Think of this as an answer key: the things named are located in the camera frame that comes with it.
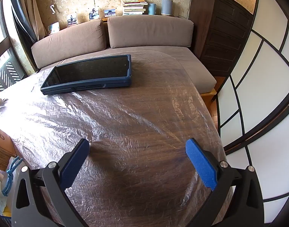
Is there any cardboard box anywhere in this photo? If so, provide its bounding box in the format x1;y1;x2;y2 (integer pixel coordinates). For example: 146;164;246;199
0;123;18;171

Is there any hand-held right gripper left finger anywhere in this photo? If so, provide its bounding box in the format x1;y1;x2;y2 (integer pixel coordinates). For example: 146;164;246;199
11;138;90;227

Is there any clear plastic table cover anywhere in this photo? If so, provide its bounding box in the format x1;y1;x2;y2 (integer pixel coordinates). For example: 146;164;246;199
0;50;227;227

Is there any grey cylinder speaker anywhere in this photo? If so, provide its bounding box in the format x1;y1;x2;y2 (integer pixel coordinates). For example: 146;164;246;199
161;0;173;16

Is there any person photo in clear frame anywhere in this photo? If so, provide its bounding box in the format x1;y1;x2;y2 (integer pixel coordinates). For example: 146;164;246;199
89;8;100;20

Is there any dark wooden drawer cabinet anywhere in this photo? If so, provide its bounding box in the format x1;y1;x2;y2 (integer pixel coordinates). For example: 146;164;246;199
189;0;254;77

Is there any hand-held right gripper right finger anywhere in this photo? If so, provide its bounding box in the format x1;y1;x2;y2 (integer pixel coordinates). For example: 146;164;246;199
185;138;265;227

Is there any landscape photo in clear frame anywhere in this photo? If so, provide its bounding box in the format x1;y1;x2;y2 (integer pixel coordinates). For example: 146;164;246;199
48;21;60;36

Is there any wide brown back cushion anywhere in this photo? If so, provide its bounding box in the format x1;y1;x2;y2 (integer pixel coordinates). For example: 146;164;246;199
31;19;107;70

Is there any beige curtain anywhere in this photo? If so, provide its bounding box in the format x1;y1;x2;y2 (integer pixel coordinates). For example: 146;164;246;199
11;0;45;60

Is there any standing photo in clear frame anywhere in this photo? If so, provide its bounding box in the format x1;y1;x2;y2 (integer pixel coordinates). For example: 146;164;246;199
67;13;78;26

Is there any stack of books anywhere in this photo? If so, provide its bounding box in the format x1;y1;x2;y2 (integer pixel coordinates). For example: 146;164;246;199
122;0;149;16

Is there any black remote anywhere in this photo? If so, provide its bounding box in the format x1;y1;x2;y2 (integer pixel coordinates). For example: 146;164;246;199
40;54;132;96

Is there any brown sofa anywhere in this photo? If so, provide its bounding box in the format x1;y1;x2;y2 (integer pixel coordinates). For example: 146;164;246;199
31;14;217;103

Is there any window with patterned railing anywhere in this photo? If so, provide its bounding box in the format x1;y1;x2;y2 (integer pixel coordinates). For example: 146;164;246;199
0;0;26;93

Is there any white panelled sliding screen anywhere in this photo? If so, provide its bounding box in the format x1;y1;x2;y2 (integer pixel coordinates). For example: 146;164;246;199
216;0;289;225

